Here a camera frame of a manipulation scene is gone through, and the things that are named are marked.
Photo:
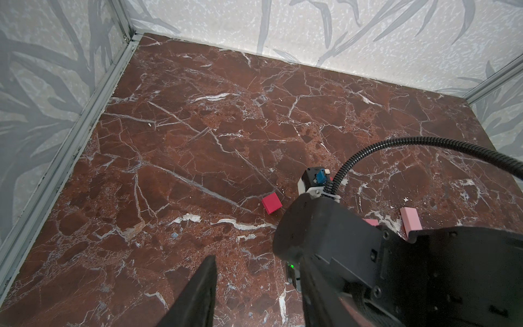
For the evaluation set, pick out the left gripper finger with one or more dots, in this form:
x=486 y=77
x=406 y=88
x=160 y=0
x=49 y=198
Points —
x=195 y=305

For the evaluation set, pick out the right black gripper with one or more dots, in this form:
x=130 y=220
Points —
x=389 y=272

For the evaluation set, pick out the light pink long block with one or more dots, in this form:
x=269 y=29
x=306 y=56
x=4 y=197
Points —
x=410 y=219

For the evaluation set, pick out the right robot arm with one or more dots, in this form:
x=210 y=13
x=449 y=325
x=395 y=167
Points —
x=474 y=274

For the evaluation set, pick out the magenta cube near centre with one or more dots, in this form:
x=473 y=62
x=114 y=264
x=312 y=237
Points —
x=271 y=203

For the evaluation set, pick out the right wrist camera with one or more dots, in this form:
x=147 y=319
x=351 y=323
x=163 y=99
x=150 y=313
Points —
x=313 y=182

